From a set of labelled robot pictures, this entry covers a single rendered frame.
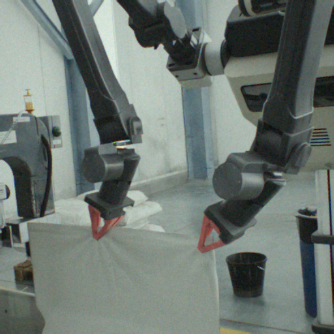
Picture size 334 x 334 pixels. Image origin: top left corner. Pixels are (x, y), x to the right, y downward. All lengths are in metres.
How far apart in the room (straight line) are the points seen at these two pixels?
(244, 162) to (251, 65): 0.52
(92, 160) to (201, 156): 8.89
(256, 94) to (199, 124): 8.54
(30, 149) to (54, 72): 5.82
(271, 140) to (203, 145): 8.90
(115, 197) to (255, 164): 0.35
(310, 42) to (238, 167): 0.20
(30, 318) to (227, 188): 1.19
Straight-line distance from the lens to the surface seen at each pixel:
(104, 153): 0.92
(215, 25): 9.93
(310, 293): 3.25
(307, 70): 0.74
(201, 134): 9.73
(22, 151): 1.29
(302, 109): 0.76
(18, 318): 1.86
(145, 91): 8.76
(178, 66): 1.28
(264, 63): 1.21
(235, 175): 0.74
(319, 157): 1.33
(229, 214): 0.83
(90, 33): 0.95
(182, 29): 1.21
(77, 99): 7.23
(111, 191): 0.99
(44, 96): 6.92
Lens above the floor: 1.30
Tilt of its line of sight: 5 degrees down
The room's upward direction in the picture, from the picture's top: 5 degrees counter-clockwise
